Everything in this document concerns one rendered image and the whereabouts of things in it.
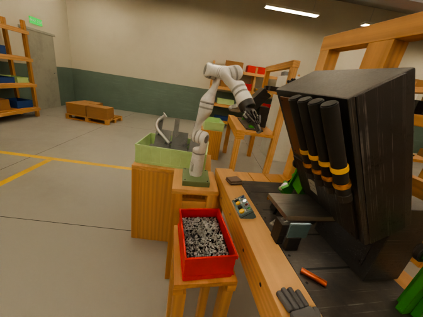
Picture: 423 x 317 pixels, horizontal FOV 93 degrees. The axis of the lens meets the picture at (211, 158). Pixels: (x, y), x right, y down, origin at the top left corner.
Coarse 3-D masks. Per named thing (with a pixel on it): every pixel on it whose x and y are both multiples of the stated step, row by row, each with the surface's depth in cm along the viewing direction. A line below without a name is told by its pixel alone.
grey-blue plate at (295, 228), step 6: (294, 228) 84; (300, 228) 85; (306, 228) 86; (288, 234) 85; (294, 234) 86; (300, 234) 86; (306, 234) 87; (288, 240) 86; (294, 240) 86; (300, 240) 87; (288, 246) 87; (294, 246) 88
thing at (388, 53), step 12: (372, 48) 103; (384, 48) 97; (396, 48) 95; (324, 60) 136; (336, 60) 136; (372, 60) 103; (384, 60) 97; (396, 60) 97; (288, 156) 168; (288, 168) 167
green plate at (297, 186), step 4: (296, 172) 97; (296, 176) 98; (292, 180) 100; (296, 180) 98; (288, 184) 102; (292, 184) 101; (296, 184) 98; (300, 184) 95; (292, 188) 104; (296, 188) 98; (300, 188) 95; (300, 192) 95
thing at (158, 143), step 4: (160, 116) 194; (160, 124) 194; (160, 128) 194; (164, 132) 194; (168, 132) 194; (156, 136) 195; (160, 136) 195; (168, 136) 194; (156, 140) 195; (160, 140) 195; (156, 144) 189; (160, 144) 189; (164, 144) 189
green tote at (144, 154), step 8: (144, 136) 191; (152, 136) 208; (136, 144) 168; (144, 144) 191; (136, 152) 171; (144, 152) 171; (152, 152) 171; (160, 152) 171; (168, 152) 171; (176, 152) 170; (184, 152) 170; (136, 160) 174; (144, 160) 174; (152, 160) 174; (160, 160) 173; (168, 160) 173; (176, 160) 173; (184, 160) 173; (176, 168) 176
